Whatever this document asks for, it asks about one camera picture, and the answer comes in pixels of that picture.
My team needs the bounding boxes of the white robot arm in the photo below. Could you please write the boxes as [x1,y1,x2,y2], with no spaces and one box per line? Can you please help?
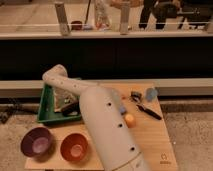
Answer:
[42,64,151,171]

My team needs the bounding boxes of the blue grey cup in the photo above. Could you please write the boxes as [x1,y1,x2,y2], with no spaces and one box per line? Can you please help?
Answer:
[145,88,158,102]

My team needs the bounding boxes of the dark red background cup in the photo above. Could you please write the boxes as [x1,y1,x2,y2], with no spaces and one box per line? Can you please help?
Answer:
[71,20,83,31]

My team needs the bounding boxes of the orange carrot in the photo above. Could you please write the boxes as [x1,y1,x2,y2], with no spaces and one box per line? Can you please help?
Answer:
[121,94,127,100]

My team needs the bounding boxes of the wooden board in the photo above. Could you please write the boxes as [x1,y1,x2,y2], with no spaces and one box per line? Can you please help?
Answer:
[25,83,178,171]

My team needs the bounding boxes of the black brush in tray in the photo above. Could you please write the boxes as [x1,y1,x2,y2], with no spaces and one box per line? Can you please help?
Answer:
[61,102,80,116]

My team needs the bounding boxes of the orange ball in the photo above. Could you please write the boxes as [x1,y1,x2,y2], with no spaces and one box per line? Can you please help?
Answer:
[124,114,136,128]

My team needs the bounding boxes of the green plastic tray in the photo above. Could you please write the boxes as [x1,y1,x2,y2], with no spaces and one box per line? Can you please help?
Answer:
[37,85,82,125]

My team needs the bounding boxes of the orange bowl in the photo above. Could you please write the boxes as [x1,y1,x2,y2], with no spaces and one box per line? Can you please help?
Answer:
[60,133,88,162]

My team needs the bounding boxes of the purple bowl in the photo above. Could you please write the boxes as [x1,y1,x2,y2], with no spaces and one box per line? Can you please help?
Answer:
[20,127,53,157]

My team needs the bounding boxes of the person legs in background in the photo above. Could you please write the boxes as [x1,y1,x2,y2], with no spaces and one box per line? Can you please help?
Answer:
[138,0,166,30]

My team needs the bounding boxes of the black handled peeler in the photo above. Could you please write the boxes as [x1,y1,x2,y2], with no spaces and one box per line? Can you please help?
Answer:
[130,91,162,120]

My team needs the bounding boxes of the grey post left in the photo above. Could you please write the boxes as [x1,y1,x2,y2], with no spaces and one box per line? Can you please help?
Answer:
[54,2,70,36]

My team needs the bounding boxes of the grey post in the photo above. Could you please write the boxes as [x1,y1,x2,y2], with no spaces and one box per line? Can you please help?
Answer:
[120,1,130,35]
[54,2,70,36]

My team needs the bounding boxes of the grey post right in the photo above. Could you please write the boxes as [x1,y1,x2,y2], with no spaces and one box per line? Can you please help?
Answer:
[120,1,130,35]

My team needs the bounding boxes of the black cable clutter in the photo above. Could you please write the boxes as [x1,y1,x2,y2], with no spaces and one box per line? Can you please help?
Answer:
[0,98,39,124]

